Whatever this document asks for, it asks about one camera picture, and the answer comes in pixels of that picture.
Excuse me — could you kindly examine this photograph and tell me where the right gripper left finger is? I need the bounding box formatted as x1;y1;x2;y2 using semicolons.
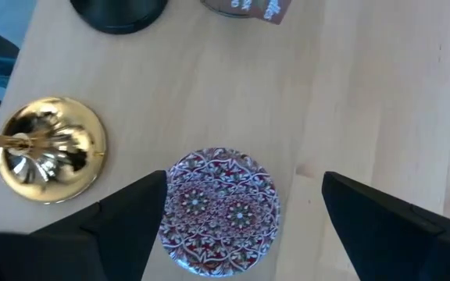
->
31;170;168;281

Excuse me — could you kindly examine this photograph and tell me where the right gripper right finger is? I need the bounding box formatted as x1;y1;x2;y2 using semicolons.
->
321;171;445;281

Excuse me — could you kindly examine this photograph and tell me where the purple-pink ball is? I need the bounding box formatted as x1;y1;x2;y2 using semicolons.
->
158;147;280;278

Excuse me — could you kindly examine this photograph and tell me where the tall black candlestick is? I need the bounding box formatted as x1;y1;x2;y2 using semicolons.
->
70;0;170;35

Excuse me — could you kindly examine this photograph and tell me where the silver candle holder with tag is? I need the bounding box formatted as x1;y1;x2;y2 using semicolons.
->
200;0;292;25

